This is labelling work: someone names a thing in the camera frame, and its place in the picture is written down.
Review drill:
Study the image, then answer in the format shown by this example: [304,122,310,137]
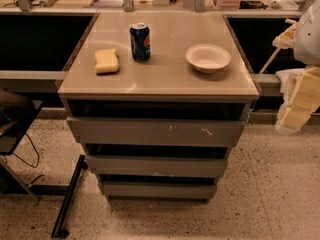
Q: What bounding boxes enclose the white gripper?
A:
[275,67,320,135]

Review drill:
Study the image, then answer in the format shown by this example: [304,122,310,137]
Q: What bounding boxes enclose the grey bottom drawer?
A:
[98,182,217,199]

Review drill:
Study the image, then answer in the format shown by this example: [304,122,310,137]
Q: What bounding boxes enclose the grey drawer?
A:
[98,182,217,199]
[67,117,244,147]
[86,156,227,178]

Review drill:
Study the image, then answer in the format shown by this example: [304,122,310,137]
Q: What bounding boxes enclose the grey drawer cabinet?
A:
[58,11,259,187]

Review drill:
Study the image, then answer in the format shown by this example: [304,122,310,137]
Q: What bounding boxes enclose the grey middle drawer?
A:
[86,156,227,178]

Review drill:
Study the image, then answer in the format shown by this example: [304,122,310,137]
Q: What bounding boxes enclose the grey top drawer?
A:
[67,117,244,147]

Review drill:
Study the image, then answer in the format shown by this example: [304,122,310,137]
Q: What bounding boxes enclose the white rod with cap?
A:
[259,18,297,74]

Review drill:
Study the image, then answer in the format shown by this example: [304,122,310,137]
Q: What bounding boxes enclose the white bowl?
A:
[185,44,231,73]

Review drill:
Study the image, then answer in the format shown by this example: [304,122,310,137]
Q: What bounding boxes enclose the dark items on shelf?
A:
[240,0,267,9]

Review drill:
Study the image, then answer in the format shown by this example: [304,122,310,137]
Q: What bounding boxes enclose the blue Pepsi can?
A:
[130,22,151,62]

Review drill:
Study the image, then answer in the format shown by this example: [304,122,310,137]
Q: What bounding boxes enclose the yellow sponge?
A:
[95,48,119,74]

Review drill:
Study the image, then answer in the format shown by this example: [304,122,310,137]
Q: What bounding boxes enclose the black metal floor bar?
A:
[51,155,87,239]

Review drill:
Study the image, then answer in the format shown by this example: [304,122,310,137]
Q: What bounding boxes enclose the black chair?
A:
[0,88,43,200]

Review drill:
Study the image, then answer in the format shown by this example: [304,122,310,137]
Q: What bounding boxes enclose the black floor cable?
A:
[11,133,41,169]

